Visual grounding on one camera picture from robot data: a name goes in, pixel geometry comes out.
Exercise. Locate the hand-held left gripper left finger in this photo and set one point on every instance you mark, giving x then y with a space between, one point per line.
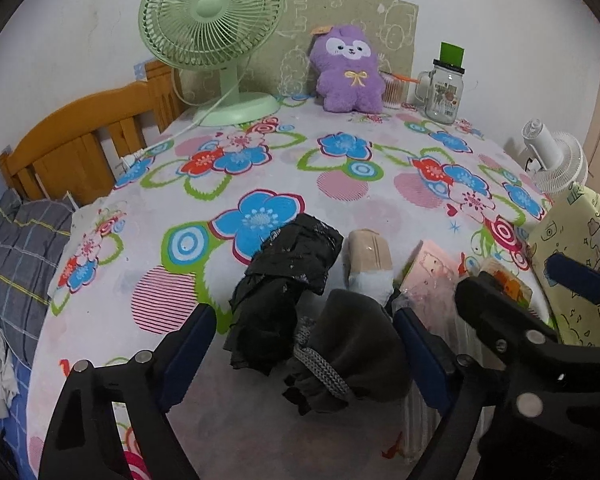
190 355

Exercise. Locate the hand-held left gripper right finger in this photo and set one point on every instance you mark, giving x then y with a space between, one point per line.
420 350

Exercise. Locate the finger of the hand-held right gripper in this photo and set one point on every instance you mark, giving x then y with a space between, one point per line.
575 275
485 305

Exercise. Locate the dark grey knit cloth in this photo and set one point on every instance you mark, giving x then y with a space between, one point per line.
360 350

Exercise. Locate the pink printed packet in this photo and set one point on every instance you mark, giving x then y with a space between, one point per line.
430 275

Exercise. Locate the black cloth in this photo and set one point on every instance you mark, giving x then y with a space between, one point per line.
275 285

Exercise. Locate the orange clear packet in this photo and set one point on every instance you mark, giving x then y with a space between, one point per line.
510 285

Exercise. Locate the yellow printed cushion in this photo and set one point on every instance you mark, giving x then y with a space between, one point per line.
580 230

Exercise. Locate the white ribbed cloth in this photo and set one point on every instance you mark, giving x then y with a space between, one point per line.
420 425

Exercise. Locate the beige folded sock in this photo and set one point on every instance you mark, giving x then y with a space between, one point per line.
365 252

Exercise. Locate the white clip fan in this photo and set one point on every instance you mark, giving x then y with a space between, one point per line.
560 160

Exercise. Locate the floral tablecloth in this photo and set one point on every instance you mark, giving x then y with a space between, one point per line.
330 200

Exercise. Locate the grey plaid pillow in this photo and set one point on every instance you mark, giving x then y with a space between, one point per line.
20 260

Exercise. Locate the blue bedsheet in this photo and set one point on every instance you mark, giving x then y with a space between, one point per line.
10 440

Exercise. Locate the glass mug jar green lid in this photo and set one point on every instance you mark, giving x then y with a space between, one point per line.
442 100

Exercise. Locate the clear cup of cotton swabs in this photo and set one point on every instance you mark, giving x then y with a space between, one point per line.
394 92

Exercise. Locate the orange thin stick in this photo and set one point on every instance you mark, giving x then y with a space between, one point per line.
405 78

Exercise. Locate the wooden bed headboard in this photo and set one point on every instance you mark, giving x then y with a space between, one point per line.
55 145

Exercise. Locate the purple plush toy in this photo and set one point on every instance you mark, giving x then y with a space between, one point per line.
347 75

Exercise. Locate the beige printed board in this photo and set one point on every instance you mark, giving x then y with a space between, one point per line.
290 20

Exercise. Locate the green desk fan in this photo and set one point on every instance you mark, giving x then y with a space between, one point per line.
210 10

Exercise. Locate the blue patterned wall sticker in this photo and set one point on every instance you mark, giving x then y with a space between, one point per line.
140 71

